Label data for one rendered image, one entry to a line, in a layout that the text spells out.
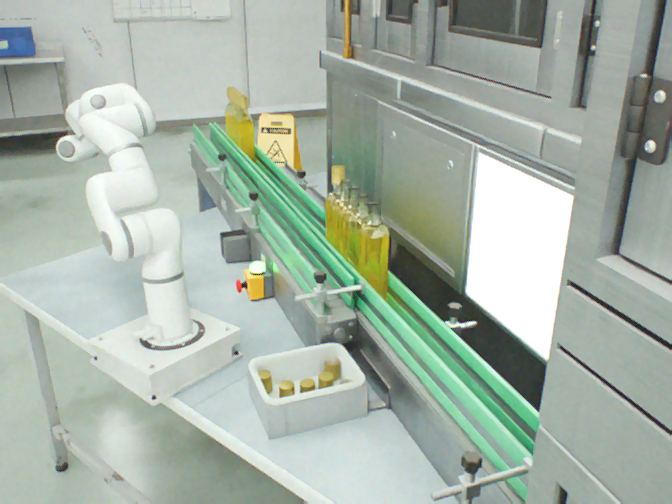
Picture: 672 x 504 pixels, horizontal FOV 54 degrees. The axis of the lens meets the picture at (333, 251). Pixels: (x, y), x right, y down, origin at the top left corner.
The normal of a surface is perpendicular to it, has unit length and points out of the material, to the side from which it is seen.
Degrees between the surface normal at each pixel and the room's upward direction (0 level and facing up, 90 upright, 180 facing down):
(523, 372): 89
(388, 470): 0
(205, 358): 90
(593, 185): 90
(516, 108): 90
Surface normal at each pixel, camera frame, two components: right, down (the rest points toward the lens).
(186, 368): 0.75, 0.27
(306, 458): 0.00, -0.91
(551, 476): -0.93, 0.14
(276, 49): 0.36, 0.38
